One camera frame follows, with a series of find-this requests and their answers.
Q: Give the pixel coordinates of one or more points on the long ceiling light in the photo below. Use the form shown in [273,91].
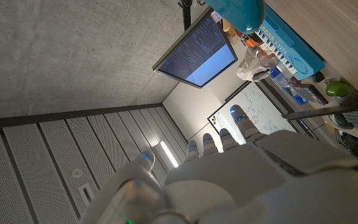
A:
[169,154]

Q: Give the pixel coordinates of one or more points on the black computer keyboard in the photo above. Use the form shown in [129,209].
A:
[311,94]

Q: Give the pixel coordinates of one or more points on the clear glass bowl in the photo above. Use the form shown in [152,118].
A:
[267,57]

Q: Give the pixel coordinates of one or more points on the white plastic bag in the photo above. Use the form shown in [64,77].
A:
[249,68]

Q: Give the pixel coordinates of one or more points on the computer monitor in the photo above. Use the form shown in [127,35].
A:
[197,56]

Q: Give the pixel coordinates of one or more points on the whiteboard with writing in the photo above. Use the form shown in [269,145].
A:
[259,105]

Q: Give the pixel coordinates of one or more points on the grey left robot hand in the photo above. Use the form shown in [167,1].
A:
[259,186]

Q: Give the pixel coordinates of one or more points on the blue plastic bin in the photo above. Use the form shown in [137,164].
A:
[280,79]

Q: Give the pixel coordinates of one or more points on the teal and orange toy airplane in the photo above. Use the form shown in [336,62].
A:
[238,15]

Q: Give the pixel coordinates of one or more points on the blue toy piano keyboard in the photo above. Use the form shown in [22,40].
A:
[300,53]

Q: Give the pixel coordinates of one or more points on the round ceiling smoke detector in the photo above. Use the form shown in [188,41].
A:
[77,173]

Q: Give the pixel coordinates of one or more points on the black computer mouse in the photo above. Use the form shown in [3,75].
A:
[340,121]

